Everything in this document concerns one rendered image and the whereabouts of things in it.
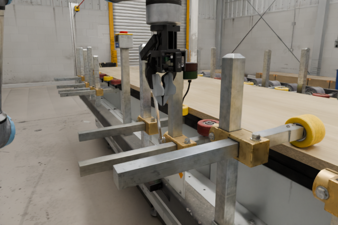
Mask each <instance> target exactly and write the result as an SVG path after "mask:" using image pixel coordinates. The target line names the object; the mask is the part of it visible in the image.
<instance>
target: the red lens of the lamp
mask: <svg viewBox="0 0 338 225"><path fill-rule="evenodd" d="M197 70H198V63H196V64H186V71H197Z"/></svg>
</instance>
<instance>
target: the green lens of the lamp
mask: <svg viewBox="0 0 338 225"><path fill-rule="evenodd" d="M196 78H198V71H196V72H183V79H196Z"/></svg>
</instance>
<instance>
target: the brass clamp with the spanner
mask: <svg viewBox="0 0 338 225"><path fill-rule="evenodd" d="M163 137H165V140H166V143H169V142H173V143H175V144H176V145H177V150H180V149H185V148H189V147H193V146H196V145H197V143H196V142H194V141H193V140H191V139H190V142H191V143H190V144H185V143H184V141H185V138H188V137H186V136H184V135H183V134H182V136H178V137H172V136H170V135H169V134H168V131H167V132H165V133H164V135H163Z"/></svg>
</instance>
